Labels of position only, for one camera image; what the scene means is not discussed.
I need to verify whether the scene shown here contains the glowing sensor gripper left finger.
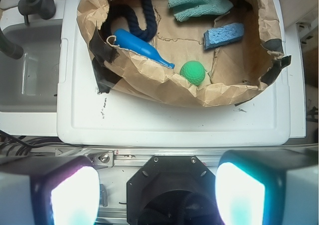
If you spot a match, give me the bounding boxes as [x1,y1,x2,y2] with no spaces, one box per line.
[0,156,100,225]

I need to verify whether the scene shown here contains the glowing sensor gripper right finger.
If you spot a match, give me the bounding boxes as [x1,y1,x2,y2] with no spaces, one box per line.
[215,149,319,225]

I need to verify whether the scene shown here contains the teal blue cloth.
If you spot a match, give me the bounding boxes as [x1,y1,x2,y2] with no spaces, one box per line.
[167,0,233,22]

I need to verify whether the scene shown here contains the white plastic tray lid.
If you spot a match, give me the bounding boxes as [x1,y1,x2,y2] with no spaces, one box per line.
[57,0,291,148]

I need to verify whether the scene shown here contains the grey sink basin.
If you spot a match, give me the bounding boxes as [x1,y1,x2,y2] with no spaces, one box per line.
[0,0,65,136]

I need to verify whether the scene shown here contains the green dimpled ball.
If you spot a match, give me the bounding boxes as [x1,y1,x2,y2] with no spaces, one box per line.
[180,61,206,86]

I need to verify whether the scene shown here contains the brown paper bag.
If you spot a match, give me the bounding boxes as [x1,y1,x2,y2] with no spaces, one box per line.
[77,0,291,107]

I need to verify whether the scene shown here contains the blue sponge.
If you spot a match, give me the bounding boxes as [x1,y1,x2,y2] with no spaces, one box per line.
[203,23,244,50]

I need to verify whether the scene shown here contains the blue plastic bottle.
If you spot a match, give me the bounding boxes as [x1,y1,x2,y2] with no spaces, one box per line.
[114,29,175,69]

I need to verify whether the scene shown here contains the black cables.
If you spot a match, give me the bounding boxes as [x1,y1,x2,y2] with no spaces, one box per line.
[0,130,59,158]

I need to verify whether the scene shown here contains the aluminium rail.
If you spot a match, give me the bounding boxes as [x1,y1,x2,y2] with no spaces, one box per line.
[55,146,225,167]

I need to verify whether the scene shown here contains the black octagonal mount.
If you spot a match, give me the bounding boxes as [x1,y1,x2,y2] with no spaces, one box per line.
[127,155,223,225]

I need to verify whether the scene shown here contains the dark blue rope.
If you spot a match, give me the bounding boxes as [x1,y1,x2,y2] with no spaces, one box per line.
[106,0,158,42]

